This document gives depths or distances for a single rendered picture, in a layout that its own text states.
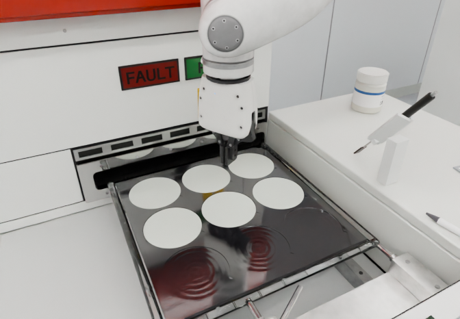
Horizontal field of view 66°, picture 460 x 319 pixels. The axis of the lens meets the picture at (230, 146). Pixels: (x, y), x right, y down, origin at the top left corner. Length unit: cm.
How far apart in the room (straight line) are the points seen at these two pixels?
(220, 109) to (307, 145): 24
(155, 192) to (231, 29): 38
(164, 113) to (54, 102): 21
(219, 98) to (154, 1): 19
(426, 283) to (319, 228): 17
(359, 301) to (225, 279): 19
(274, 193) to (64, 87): 43
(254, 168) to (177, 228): 23
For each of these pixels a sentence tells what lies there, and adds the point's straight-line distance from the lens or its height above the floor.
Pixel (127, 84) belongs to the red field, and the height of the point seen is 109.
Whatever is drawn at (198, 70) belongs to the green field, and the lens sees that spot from 76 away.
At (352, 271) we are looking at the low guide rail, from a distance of 66.
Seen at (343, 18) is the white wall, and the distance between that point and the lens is 301.
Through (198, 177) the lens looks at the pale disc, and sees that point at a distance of 75.
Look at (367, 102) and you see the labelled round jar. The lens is 91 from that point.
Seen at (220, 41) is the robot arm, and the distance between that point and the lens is 48.
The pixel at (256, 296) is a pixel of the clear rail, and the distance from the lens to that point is 54.
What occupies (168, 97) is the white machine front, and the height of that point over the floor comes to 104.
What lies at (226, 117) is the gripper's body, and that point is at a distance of 60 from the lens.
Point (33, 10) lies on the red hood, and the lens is 63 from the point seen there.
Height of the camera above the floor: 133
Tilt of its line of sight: 30 degrees down
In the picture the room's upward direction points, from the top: straight up
